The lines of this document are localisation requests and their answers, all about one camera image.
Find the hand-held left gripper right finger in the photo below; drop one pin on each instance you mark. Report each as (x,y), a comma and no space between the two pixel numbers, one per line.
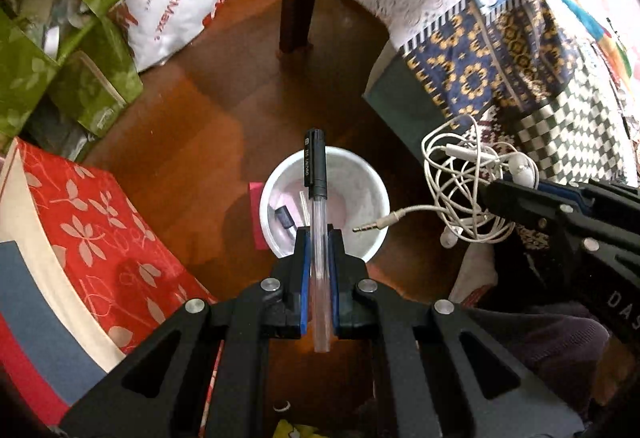
(334,278)

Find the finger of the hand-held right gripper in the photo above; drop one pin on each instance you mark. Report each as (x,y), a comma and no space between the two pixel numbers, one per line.
(525,205)
(555,188)

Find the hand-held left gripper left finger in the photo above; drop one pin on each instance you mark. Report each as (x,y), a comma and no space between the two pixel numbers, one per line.
(301,278)

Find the clear pen with black cap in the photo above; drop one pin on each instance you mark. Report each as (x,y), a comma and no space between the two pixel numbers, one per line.
(316,168)

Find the small dark block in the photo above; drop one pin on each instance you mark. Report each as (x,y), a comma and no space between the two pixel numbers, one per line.
(285,216)

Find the pink paper note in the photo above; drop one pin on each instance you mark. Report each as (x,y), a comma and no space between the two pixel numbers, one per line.
(257,218)

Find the white fabric item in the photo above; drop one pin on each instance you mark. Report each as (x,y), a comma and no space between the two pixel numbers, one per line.
(475,273)

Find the person's leg in dark trousers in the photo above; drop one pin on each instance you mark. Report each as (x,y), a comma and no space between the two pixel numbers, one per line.
(540,348)

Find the yellow wrapper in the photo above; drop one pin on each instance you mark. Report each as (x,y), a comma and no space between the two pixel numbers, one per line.
(297,430)

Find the dark green box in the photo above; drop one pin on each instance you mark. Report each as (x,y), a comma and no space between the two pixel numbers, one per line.
(405,108)

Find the patterned checkered blanket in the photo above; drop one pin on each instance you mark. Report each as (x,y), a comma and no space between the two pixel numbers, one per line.
(475,43)

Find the red leaf-print bag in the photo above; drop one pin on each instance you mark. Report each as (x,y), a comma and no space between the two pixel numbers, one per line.
(90,243)

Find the dark wooden bed leg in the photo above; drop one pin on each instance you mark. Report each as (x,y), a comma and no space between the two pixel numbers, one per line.
(297,3)

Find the white plastic shopping bag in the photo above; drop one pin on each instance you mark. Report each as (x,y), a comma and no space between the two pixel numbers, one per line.
(170,13)

